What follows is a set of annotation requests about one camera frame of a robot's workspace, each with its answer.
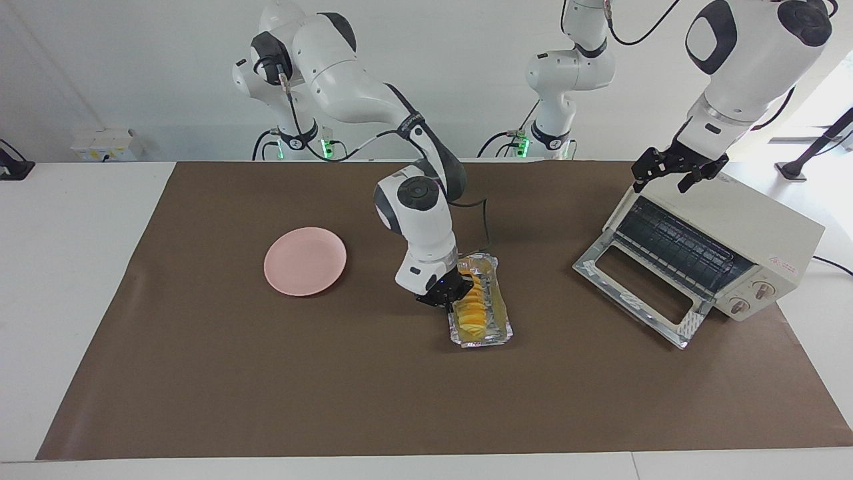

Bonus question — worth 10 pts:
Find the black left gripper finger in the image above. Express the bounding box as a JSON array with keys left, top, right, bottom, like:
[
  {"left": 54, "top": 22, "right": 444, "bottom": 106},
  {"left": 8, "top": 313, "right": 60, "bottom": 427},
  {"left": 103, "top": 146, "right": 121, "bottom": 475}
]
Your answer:
[
  {"left": 631, "top": 148, "right": 671, "bottom": 195},
  {"left": 678, "top": 154, "right": 730, "bottom": 195}
]

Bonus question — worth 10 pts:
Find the sliced orange bread loaf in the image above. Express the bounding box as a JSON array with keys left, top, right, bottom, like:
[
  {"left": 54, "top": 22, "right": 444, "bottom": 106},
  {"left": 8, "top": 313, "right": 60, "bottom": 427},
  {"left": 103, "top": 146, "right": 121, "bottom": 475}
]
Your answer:
[{"left": 454, "top": 270, "right": 494, "bottom": 339}]

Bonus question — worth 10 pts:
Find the aluminium foil tray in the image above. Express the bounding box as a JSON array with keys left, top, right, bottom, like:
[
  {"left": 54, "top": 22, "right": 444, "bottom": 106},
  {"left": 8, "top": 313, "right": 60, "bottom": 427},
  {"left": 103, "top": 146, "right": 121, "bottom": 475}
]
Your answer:
[{"left": 446, "top": 252, "right": 514, "bottom": 349}]

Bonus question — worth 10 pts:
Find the white toaster oven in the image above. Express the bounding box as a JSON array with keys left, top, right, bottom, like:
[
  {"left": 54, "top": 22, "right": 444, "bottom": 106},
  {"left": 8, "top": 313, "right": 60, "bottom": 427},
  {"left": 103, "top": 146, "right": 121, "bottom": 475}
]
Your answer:
[{"left": 603, "top": 170, "right": 826, "bottom": 323}]

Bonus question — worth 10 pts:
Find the glass oven door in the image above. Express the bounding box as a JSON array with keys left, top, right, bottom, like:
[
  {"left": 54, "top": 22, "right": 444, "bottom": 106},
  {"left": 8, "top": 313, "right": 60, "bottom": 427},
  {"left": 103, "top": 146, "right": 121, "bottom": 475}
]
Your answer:
[{"left": 573, "top": 230, "right": 714, "bottom": 350}]

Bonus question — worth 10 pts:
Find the black tripod stand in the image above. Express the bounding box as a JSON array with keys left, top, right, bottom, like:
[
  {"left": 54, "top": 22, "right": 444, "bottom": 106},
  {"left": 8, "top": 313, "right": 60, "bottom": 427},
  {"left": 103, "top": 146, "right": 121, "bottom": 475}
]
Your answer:
[{"left": 775, "top": 107, "right": 853, "bottom": 182}]

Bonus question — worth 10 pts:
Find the pink round plate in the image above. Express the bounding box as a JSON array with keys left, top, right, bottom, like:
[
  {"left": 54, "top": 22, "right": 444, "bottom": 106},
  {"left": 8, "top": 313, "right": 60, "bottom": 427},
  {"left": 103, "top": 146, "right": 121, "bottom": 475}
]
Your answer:
[{"left": 264, "top": 227, "right": 348, "bottom": 297}]

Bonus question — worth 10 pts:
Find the brown paper table mat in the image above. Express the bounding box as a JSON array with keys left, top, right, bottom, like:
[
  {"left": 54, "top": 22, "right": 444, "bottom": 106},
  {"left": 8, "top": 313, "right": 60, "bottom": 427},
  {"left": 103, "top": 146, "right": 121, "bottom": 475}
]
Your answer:
[{"left": 37, "top": 160, "right": 853, "bottom": 461}]

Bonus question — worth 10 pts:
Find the small black stand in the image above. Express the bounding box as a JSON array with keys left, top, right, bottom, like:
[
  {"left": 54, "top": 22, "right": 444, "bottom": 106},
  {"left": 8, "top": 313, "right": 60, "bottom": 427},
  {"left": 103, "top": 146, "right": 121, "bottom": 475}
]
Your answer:
[{"left": 0, "top": 139, "right": 36, "bottom": 181}]

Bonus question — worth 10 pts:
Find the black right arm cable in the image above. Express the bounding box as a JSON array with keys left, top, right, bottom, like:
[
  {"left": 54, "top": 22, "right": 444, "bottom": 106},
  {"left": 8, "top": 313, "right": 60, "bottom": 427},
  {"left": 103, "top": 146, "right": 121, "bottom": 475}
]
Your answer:
[{"left": 280, "top": 67, "right": 492, "bottom": 253}]

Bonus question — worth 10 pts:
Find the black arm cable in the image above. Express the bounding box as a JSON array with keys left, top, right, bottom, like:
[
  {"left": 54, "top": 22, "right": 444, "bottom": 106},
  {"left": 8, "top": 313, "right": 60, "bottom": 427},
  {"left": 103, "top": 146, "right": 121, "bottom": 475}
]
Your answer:
[
  {"left": 280, "top": 67, "right": 492, "bottom": 253},
  {"left": 603, "top": 0, "right": 682, "bottom": 47}
]

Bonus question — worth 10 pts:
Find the wire oven rack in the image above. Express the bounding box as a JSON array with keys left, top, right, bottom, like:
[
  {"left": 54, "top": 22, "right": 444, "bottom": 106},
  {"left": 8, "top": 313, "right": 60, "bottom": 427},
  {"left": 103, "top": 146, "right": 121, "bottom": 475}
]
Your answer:
[{"left": 616, "top": 198, "right": 755, "bottom": 295}]

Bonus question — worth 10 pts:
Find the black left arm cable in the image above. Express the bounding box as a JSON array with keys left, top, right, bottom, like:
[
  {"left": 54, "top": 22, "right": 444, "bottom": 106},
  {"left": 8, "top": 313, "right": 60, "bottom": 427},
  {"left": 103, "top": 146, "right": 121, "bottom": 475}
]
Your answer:
[{"left": 603, "top": 0, "right": 682, "bottom": 47}]

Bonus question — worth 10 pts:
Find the black base cable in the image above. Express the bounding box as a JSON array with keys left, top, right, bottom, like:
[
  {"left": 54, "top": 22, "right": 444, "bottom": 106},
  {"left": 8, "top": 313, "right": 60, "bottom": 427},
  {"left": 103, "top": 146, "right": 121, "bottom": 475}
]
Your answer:
[
  {"left": 476, "top": 100, "right": 540, "bottom": 158},
  {"left": 251, "top": 129, "right": 282, "bottom": 161}
]

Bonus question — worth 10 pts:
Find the black oven power cord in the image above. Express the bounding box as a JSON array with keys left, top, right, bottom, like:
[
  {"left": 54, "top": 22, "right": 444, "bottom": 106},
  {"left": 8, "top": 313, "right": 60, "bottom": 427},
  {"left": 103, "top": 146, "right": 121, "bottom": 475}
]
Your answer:
[{"left": 812, "top": 255, "right": 853, "bottom": 277}]

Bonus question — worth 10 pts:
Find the white wall socket box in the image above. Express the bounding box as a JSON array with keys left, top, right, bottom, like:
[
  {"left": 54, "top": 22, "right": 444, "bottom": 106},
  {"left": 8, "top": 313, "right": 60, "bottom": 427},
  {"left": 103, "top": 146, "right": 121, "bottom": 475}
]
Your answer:
[{"left": 71, "top": 129, "right": 138, "bottom": 162}]

